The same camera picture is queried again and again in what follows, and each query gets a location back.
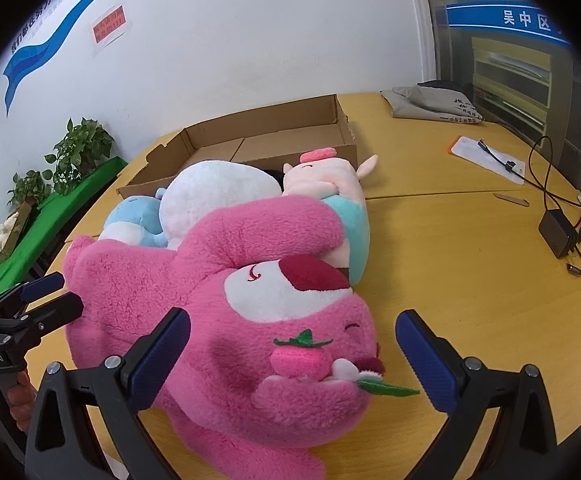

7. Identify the blue door sign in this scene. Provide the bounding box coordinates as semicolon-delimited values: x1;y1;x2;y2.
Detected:
445;1;571;48

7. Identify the long black cable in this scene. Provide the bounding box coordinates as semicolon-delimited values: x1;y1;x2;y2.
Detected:
527;136;581;288

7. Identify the large green potted plant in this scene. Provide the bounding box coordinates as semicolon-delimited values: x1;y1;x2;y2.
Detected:
45;117;116;196

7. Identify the grey cloth bag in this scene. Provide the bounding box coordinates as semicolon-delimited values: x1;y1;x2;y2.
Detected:
381;85;486;123

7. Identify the yellow shelf rack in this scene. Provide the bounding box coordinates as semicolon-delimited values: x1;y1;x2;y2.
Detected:
472;37;551;128

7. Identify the short black adapter cable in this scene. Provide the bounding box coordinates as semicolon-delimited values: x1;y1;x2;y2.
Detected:
478;138;524;176

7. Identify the person's left hand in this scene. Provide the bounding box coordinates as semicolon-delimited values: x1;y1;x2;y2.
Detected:
6;382;36;433

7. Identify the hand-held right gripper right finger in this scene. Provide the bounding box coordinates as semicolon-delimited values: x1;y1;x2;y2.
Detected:
395;309;559;480

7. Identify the pink bear plush toy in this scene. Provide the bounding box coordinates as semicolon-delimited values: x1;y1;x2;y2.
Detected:
63;196;421;480

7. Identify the cardboard box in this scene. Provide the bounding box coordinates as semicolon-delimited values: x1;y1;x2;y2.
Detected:
115;93;359;201

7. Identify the light blue plush toy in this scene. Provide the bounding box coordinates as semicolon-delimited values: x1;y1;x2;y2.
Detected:
101;187;171;250

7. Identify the white plush toy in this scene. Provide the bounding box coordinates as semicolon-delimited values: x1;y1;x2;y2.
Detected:
159;160;284;251

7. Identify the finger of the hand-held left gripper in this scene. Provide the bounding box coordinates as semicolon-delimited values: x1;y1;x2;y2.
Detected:
0;291;85;347
0;271;66;318

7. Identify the black power adapter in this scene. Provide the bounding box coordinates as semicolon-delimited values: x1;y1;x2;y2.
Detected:
539;208;579;259

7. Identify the small green potted plant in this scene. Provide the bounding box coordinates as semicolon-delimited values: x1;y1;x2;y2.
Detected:
8;170;54;206

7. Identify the wooden tray with white object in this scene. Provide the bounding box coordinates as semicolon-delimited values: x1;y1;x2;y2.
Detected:
0;204;38;263

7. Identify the red wall sign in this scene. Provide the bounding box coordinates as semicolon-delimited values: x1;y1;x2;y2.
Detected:
92;5;128;47

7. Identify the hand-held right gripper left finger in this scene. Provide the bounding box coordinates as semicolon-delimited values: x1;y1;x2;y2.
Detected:
24;306;192;480

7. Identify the pink pig plush toy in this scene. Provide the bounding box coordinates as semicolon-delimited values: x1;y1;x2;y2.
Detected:
281;146;379;286

